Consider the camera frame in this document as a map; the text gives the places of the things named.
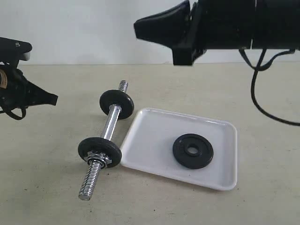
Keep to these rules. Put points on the black weight plate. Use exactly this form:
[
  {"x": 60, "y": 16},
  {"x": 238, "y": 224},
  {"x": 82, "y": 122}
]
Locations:
[
  {"x": 117, "y": 97},
  {"x": 100, "y": 145},
  {"x": 192, "y": 151}
]

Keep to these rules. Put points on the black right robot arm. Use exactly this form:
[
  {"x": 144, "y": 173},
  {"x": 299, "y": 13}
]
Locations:
[{"x": 276, "y": 24}]

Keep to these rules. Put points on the white plastic tray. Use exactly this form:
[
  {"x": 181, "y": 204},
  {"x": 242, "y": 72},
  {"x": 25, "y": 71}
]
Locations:
[{"x": 148, "y": 147}]

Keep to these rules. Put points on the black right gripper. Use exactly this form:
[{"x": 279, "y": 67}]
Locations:
[{"x": 210, "y": 25}]

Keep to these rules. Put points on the chrome star collar nut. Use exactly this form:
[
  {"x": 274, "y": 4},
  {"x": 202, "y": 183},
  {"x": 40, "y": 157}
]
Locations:
[{"x": 100, "y": 158}]

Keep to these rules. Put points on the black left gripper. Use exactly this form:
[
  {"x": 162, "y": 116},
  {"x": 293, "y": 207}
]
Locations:
[{"x": 17, "y": 92}]

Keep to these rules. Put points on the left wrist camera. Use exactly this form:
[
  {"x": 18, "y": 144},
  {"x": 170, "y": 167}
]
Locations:
[{"x": 12, "y": 50}]

